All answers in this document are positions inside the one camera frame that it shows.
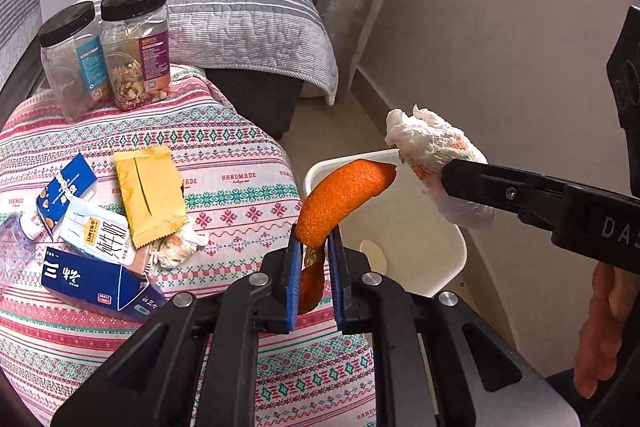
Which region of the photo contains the left black-lid plastic jar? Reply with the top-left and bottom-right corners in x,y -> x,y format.
38,1 -> 112,122

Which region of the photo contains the right black-lid nut jar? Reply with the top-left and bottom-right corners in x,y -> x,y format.
100,0 -> 171,112

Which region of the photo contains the white trash bin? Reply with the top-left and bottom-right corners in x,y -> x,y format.
304,147 -> 469,299

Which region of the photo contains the clear plastic bottle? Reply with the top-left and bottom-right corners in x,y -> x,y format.
0,210 -> 43,291

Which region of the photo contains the yellow snack packet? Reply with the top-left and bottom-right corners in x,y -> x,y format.
114,145 -> 188,249

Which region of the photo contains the dark sofa with grey cover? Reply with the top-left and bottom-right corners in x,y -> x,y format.
1,0 -> 43,117

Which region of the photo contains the small tissue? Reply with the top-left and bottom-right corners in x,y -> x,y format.
151,223 -> 208,270

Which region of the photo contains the right hand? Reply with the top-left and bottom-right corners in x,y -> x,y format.
574,262 -> 639,399

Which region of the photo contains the patterned tablecloth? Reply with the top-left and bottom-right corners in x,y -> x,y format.
1,65 -> 375,426

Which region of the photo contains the blue almond biscuit box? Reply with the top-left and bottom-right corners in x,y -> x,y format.
36,153 -> 98,239

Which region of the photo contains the stained tissue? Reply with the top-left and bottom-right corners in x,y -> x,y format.
385,105 -> 495,229

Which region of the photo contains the dark blue tissue box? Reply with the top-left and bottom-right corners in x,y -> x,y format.
41,247 -> 167,323

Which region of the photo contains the grey quilted bed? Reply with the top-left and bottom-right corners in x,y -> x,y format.
91,0 -> 338,104

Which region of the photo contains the orange peel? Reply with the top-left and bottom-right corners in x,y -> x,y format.
295,159 -> 397,315

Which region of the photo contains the light blue small box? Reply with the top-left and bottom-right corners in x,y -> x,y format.
58,197 -> 136,265

